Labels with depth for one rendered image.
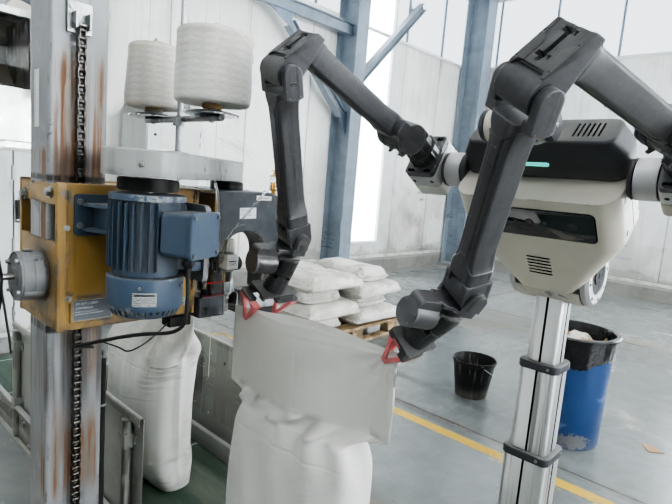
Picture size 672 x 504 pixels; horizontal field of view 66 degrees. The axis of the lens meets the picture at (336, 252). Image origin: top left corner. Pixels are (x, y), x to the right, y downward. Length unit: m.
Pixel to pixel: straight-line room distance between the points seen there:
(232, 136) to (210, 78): 5.20
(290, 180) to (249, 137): 5.32
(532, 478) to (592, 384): 1.68
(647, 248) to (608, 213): 7.82
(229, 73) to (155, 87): 0.28
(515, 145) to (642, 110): 0.24
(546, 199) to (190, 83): 0.80
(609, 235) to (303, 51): 0.76
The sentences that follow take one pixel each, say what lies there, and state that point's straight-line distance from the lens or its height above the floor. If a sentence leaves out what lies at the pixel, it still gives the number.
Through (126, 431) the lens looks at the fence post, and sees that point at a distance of 1.56.
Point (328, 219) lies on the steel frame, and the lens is 7.44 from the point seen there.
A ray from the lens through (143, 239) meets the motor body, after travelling 1.08.
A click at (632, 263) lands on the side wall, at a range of 9.11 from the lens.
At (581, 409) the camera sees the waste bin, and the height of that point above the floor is 0.25.
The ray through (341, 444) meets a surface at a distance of 1.22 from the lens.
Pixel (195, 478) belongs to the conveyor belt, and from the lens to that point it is 1.93.
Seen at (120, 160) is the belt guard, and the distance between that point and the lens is 1.06.
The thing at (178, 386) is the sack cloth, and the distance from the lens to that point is 1.75.
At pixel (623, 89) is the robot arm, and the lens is 0.91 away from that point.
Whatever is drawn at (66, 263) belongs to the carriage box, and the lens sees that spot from 1.22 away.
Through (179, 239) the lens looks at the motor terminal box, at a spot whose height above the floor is 1.25.
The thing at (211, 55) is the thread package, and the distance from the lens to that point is 1.15.
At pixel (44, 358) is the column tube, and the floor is 0.95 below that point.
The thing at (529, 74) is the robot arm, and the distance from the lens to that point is 0.78.
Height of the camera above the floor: 1.39
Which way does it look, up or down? 8 degrees down
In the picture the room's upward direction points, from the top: 5 degrees clockwise
